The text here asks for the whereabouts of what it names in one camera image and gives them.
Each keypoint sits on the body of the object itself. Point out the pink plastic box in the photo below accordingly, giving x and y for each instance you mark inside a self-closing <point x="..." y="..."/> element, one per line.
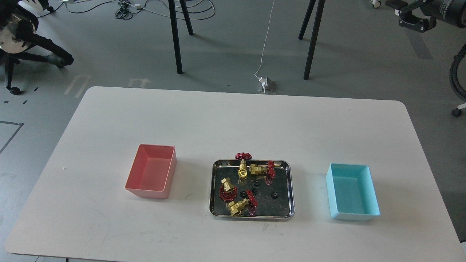
<point x="152" y="172"/>

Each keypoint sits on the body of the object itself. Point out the black gear centre toothed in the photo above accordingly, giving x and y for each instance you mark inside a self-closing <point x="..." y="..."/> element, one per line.
<point x="254" y="190"/>

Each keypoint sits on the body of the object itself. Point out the black table leg right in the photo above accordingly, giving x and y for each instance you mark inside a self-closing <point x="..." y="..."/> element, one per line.
<point x="316" y="27"/>

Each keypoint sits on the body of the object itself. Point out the stainless steel tray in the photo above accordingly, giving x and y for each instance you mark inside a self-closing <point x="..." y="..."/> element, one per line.
<point x="268" y="208"/>

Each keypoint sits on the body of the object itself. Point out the brass valve bottom tray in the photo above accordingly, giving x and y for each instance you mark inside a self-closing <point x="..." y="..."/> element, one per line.
<point x="236" y="208"/>

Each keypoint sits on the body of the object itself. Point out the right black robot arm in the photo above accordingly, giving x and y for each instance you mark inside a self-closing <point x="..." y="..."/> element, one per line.
<point x="421" y="15"/>

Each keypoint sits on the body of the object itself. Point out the black office chair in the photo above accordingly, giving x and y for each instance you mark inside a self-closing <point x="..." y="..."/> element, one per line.
<point x="19" y="41"/>

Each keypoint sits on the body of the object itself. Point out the brass valve top right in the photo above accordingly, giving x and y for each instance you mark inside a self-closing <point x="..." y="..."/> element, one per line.
<point x="269" y="170"/>

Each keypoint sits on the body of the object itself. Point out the black table leg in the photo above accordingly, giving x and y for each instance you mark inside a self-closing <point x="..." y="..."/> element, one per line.
<point x="316" y="27"/>
<point x="174" y="30"/>

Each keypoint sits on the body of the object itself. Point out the brass valve red handle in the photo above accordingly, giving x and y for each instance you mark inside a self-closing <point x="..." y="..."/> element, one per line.
<point x="242" y="170"/>
<point x="227" y="192"/>

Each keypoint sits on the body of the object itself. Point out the brass valve upright red handle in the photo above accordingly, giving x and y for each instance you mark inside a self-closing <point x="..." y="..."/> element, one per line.
<point x="242" y="170"/>

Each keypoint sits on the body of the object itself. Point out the black table leg left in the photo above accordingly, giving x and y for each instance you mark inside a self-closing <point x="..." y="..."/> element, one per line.
<point x="174" y="30"/>

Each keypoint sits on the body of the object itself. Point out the white chair caster right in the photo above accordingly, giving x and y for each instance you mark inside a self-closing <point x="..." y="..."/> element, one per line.
<point x="458" y="110"/>

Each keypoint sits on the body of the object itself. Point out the blue plastic box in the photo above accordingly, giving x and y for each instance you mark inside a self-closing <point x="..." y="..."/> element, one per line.
<point x="351" y="192"/>

